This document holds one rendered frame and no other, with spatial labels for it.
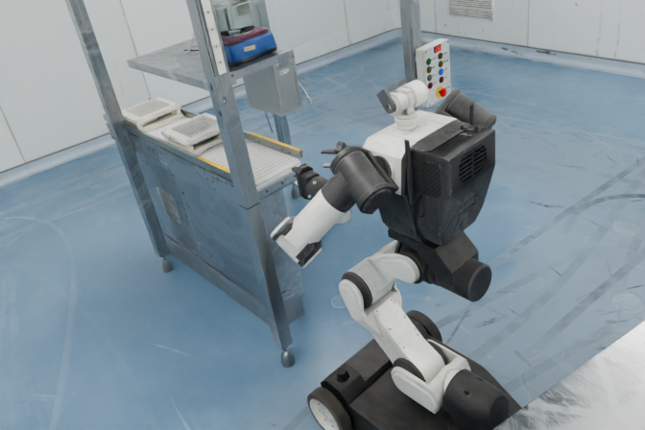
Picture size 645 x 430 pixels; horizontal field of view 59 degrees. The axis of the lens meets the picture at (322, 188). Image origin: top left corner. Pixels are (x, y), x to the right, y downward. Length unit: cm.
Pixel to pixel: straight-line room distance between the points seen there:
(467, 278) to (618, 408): 50
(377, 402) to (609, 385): 100
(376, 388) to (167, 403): 92
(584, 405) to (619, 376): 12
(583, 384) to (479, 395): 62
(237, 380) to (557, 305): 146
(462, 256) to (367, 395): 77
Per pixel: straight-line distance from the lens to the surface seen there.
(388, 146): 147
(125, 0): 535
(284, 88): 214
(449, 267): 162
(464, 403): 197
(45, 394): 298
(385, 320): 204
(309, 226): 145
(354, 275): 197
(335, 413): 217
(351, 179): 138
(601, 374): 142
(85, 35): 287
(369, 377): 223
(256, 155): 239
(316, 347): 264
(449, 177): 140
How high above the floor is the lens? 184
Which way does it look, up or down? 29 degrees down
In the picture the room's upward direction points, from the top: 10 degrees counter-clockwise
